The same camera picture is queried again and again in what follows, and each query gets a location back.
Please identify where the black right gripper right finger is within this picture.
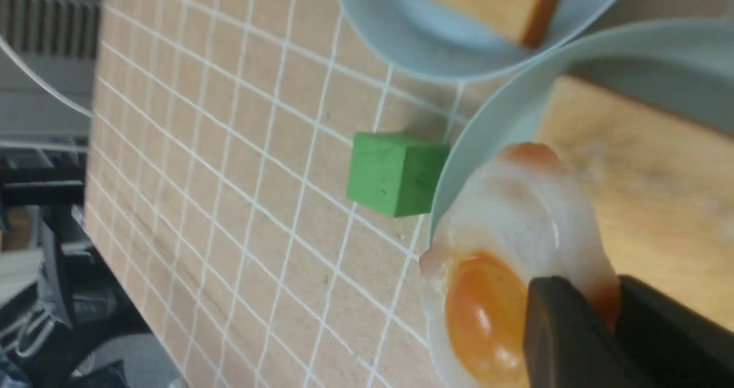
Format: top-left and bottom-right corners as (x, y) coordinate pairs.
(616, 275), (733, 387)

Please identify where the teal green plate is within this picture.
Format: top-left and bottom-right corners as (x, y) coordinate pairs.
(429, 19), (732, 237)

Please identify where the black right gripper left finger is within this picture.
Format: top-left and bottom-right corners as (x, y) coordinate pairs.
(522, 277), (657, 387)

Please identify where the green cube block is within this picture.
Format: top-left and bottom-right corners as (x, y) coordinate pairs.
(346, 132), (450, 218)

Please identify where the fried egg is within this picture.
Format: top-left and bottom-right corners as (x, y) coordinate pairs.
(419, 142), (622, 387)

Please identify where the light blue plate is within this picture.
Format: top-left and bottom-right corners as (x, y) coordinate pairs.
(339, 0), (618, 81)

